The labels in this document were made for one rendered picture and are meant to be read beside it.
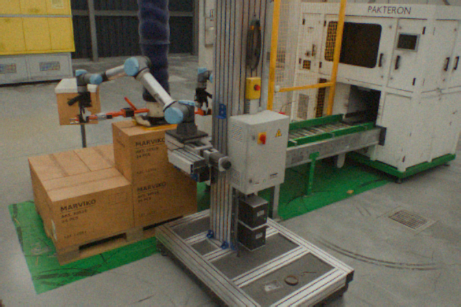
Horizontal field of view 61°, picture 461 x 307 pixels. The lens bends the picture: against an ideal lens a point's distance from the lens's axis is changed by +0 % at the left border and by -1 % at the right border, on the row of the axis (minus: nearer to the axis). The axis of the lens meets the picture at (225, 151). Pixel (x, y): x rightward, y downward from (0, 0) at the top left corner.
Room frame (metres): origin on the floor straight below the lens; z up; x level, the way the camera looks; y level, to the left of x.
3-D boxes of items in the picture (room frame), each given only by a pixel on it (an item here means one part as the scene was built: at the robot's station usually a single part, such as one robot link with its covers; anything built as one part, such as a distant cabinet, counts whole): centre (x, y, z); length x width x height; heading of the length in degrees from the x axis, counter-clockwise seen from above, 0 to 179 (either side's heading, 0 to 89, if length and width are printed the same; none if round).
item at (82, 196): (3.22, 1.02, 0.34); 1.20 x 1.00 x 0.40; 125
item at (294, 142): (4.02, -1.11, 0.60); 1.60 x 0.10 x 0.09; 125
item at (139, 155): (3.15, 0.60, 0.74); 0.60 x 0.40 x 0.40; 124
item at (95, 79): (2.79, 0.95, 1.37); 0.11 x 0.11 x 0.08; 68
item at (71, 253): (3.22, 1.02, 0.07); 1.20 x 1.00 x 0.14; 125
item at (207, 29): (4.54, 0.20, 1.62); 0.20 x 0.05 x 0.30; 125
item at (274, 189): (3.29, -0.47, 0.50); 0.07 x 0.07 x 1.00; 35
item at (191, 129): (2.65, 0.28, 1.09); 0.15 x 0.15 x 0.10
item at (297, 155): (3.77, -0.85, 0.50); 2.31 x 0.05 x 0.19; 125
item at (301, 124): (4.46, -0.80, 0.60); 1.60 x 0.10 x 0.09; 125
